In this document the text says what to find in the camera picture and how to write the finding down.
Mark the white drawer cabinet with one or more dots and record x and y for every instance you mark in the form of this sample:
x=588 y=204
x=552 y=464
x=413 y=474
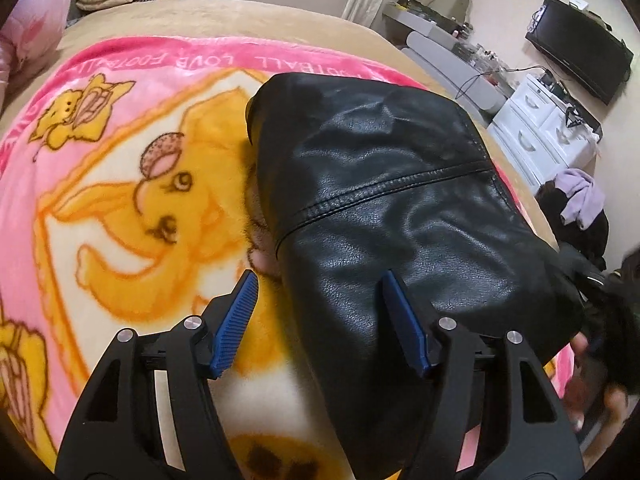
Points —
x=535 y=130

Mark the pink printed blanket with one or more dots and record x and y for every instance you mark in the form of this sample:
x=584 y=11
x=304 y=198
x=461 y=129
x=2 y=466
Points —
x=125 y=210

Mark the curved mirror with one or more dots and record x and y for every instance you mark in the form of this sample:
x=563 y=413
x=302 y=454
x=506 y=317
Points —
x=452 y=2

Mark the purple garment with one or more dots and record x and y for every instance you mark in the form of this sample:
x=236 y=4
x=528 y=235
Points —
x=582 y=195

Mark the black television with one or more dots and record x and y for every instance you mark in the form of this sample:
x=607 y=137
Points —
x=580 y=50

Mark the black leather jacket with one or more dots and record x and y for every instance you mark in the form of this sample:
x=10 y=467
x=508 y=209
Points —
x=400 y=185

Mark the small white box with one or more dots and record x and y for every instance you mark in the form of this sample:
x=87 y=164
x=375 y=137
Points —
x=580 y=3

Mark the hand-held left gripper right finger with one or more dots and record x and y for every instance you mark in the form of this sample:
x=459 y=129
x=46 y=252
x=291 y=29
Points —
x=406 y=332

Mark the person's right hand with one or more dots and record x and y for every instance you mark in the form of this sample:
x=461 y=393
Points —
x=617 y=410

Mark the clutter of small bottles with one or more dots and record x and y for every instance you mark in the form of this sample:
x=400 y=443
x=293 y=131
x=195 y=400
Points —
x=477 y=55

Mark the grey dressing table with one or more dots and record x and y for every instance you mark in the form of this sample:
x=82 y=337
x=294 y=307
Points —
x=450 y=67

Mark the pink pillow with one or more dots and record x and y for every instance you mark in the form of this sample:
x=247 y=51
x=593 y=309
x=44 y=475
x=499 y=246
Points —
x=35 y=25

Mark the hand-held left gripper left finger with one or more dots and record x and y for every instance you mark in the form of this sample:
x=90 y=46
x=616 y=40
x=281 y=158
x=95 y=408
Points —
x=235 y=330

